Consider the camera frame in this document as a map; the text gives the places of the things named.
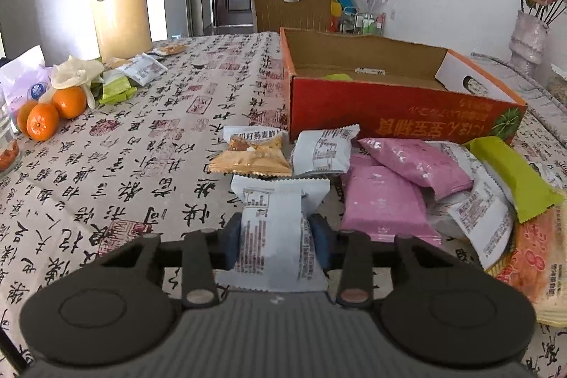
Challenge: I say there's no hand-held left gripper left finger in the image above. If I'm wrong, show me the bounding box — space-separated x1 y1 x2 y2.
95 212 243 309

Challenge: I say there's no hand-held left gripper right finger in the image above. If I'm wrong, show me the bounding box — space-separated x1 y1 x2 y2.
309 212 459 310

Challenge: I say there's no clear oat crisp packet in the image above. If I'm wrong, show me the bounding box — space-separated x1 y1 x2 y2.
204 125 293 177

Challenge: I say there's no pink snack packet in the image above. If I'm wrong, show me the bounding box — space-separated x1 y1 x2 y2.
340 154 444 248
357 137 475 202

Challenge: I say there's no red cardboard box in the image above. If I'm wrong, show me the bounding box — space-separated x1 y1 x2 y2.
279 27 529 146

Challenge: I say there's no large orange red snack bag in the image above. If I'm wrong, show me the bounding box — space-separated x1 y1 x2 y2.
485 190 567 328

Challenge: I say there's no yellow green snack packet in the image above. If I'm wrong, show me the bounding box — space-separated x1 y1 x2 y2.
318 71 356 83

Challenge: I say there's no small green snack packet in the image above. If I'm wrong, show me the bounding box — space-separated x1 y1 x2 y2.
98 76 137 105

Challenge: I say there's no white printed snack packet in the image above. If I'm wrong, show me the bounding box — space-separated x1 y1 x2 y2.
116 54 168 86

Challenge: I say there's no orange fruit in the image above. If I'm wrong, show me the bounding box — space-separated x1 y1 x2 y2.
16 100 38 135
53 86 87 119
27 103 60 141

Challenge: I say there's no brown cardboard box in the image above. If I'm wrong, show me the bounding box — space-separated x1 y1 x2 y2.
249 0 333 34

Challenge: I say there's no drinking glass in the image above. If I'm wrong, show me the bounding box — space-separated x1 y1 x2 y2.
0 95 22 173

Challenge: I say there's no grey quilted blanket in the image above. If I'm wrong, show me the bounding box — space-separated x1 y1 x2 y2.
470 52 567 126

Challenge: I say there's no purple and white bag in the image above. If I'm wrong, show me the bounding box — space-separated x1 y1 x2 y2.
0 45 56 113

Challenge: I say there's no pale textured vase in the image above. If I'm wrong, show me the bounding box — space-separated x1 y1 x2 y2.
509 10 550 65

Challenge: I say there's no wire rack with bottles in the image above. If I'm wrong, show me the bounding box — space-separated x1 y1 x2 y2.
341 6 385 35

